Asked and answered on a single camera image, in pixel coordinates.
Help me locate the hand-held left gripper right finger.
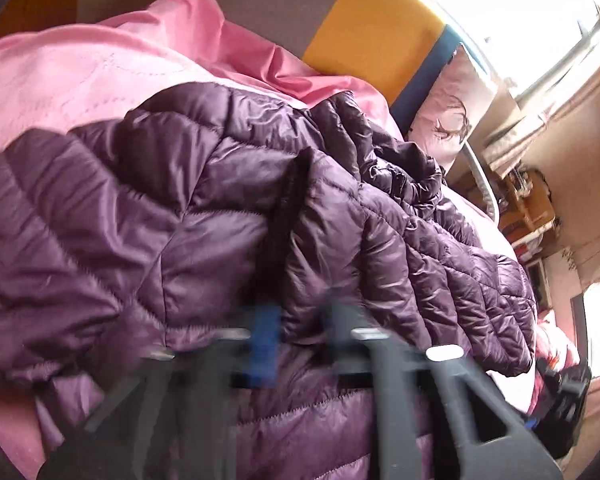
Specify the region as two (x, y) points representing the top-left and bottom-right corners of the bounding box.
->
(320, 300), (563, 480)

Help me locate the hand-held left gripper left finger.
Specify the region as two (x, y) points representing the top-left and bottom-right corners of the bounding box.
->
(37, 305), (286, 480)

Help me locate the purple puffer jacket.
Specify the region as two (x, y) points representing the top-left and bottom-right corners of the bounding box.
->
(0, 82), (538, 480)

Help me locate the cluttered wooden shelf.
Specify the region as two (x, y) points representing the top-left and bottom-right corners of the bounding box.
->
(500, 165), (556, 241)

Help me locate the white curved tube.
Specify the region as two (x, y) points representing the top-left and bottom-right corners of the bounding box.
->
(460, 142), (501, 226)

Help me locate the pink printed pillow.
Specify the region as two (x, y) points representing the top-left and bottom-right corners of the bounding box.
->
(407, 45), (501, 171)

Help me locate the pale pink curtain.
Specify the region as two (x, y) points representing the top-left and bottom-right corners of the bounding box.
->
(480, 60), (600, 176)

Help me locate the blue headboard panel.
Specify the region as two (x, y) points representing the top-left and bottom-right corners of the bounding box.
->
(390, 25), (463, 133)

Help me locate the yellow headboard panel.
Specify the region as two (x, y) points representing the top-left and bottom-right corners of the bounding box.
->
(302, 0), (448, 108)

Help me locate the pink bed sheet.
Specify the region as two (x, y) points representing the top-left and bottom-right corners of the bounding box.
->
(0, 0), (546, 480)

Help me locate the grey headboard panel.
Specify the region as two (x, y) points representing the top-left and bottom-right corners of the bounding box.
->
(77, 0), (366, 56)

